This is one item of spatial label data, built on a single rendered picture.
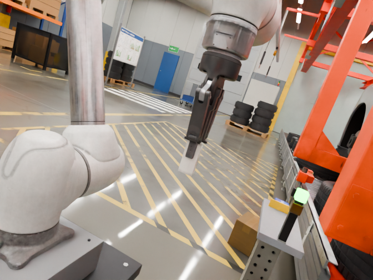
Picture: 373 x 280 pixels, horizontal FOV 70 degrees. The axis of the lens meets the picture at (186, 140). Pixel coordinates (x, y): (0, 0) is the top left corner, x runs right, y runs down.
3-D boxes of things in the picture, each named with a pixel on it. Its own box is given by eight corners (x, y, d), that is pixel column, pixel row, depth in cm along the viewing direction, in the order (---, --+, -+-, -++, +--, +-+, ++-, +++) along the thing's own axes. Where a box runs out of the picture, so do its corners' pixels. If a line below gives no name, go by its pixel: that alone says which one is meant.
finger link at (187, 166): (202, 143, 52) (201, 143, 51) (192, 175, 53) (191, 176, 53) (188, 138, 53) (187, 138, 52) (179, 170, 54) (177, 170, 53)
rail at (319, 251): (325, 314, 111) (348, 270, 107) (302, 302, 114) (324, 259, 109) (292, 178, 344) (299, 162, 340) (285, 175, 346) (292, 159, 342)
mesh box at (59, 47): (43, 70, 692) (50, 33, 672) (9, 57, 730) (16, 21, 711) (69, 75, 774) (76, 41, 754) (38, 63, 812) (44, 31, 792)
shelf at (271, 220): (301, 260, 96) (304, 253, 96) (256, 238, 101) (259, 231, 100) (293, 216, 137) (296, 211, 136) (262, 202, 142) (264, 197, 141)
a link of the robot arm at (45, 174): (-29, 212, 62) (-15, 123, 58) (39, 191, 79) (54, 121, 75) (18, 245, 57) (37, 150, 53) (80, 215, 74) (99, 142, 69)
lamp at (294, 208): (300, 216, 95) (304, 206, 94) (288, 211, 96) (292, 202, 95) (298, 213, 99) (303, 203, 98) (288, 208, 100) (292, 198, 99)
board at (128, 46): (111, 86, 845) (127, 24, 805) (98, 81, 860) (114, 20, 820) (135, 90, 985) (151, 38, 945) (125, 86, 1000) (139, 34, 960)
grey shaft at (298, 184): (286, 224, 220) (310, 170, 210) (279, 221, 222) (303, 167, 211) (285, 220, 229) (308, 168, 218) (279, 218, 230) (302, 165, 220)
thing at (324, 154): (362, 181, 262) (378, 149, 255) (308, 161, 276) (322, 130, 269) (357, 178, 278) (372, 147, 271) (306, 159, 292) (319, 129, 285)
